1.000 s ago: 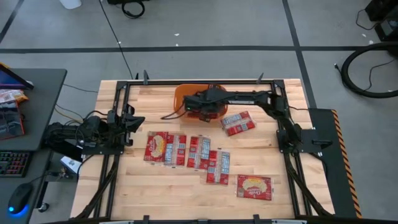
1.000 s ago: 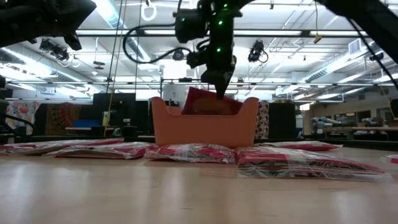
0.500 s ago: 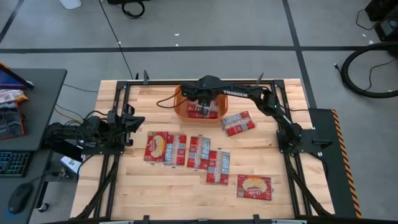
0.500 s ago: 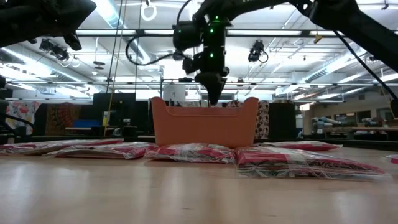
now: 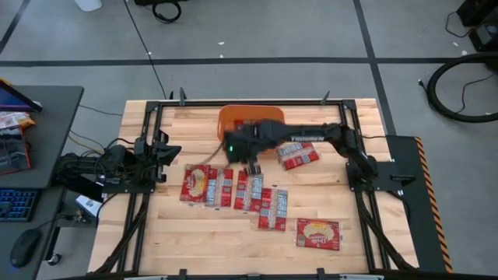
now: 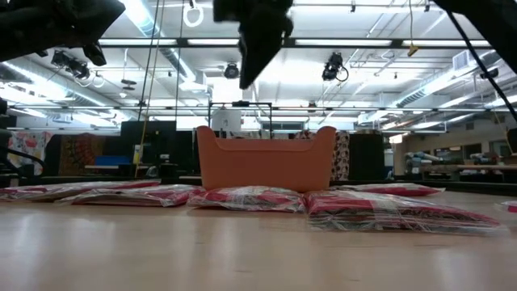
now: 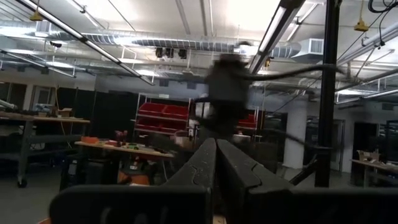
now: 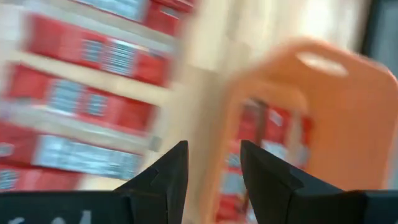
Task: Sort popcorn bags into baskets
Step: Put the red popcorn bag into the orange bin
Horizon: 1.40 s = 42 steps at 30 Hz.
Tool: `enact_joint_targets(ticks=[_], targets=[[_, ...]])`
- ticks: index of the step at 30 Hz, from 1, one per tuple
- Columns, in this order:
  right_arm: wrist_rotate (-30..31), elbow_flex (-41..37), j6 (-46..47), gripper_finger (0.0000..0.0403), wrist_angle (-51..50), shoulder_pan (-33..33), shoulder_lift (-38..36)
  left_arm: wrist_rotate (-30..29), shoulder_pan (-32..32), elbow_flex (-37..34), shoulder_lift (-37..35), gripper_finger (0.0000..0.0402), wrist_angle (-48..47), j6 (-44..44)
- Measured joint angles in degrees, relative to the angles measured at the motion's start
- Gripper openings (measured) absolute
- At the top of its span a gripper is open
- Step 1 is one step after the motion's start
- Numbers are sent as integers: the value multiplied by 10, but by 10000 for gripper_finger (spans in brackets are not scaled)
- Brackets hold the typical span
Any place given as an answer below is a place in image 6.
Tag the white box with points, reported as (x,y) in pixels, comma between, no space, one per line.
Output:
(226,120)

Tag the brown patterned cloth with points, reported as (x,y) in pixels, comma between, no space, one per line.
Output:
(81,153)

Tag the black frame light bar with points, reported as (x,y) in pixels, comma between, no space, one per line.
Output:
(343,42)

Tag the black cabinet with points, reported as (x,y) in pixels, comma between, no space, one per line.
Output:
(365,155)

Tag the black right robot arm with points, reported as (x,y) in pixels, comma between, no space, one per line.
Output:
(493,20)

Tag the white air vent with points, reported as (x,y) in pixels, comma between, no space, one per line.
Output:
(461,60)

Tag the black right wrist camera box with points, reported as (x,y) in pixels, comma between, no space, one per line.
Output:
(226,10)

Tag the black metal frame cart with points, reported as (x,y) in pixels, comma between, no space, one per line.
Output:
(240,104)

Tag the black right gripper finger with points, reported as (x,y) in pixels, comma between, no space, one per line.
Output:
(258,56)

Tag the red white popcorn bag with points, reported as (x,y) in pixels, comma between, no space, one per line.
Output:
(392,190)
(81,189)
(396,212)
(137,196)
(246,199)
(511,207)

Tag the orange plastic basket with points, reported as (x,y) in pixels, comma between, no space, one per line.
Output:
(266,161)

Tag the blue box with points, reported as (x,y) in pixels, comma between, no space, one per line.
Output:
(113,160)

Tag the thin black frame rail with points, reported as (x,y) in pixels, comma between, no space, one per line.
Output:
(323,108)

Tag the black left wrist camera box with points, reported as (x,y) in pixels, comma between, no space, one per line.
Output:
(95,54)

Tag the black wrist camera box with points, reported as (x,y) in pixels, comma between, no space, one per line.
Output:
(95,54)
(226,10)

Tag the round black ceiling fixture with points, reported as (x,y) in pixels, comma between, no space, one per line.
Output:
(231,71)

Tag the small black ceiling device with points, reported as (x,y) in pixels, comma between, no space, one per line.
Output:
(489,73)

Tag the long wooden workbench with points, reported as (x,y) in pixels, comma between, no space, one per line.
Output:
(456,166)

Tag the black table edge rail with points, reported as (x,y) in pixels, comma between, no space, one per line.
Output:
(101,179)

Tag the floral patterned cloth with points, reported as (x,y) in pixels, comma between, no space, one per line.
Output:
(30,147)

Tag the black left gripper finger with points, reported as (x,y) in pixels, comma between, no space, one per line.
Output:
(97,16)

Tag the black overhead camera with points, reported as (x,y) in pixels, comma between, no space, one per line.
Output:
(333,66)

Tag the dotted patterned cloth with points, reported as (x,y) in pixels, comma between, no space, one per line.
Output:
(342,157)

